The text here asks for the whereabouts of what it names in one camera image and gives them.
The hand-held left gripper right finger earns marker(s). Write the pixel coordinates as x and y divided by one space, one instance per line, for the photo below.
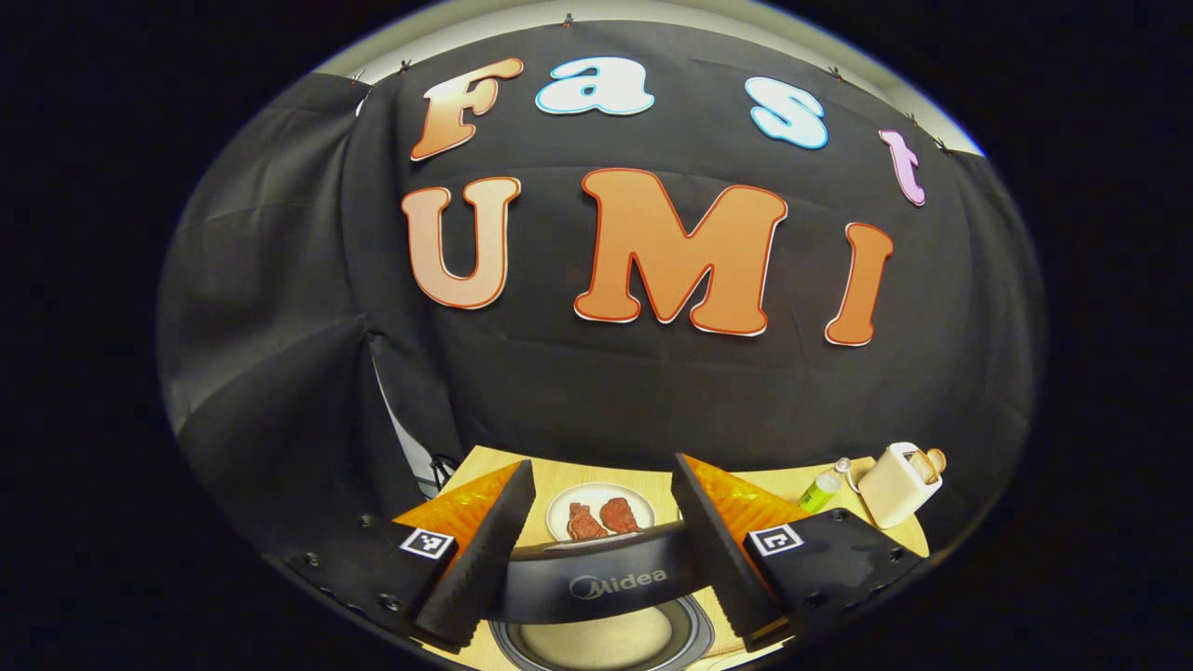
722 559

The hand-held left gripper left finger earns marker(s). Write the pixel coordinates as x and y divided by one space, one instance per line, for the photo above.
485 559

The black rice cooker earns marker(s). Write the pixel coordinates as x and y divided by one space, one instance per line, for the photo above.
596 582

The red meat piece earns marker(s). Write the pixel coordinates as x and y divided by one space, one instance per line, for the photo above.
620 514
584 522

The green label drink bottle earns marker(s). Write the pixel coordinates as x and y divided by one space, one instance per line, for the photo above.
820 491

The white plate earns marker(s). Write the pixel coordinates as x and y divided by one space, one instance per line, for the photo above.
596 494

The white toaster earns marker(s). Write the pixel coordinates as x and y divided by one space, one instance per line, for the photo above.
890 489

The black backdrop cloth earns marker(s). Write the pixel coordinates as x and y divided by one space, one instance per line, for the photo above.
606 401

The toasted bread slice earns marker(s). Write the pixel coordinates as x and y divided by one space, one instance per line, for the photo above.
921 466
937 458

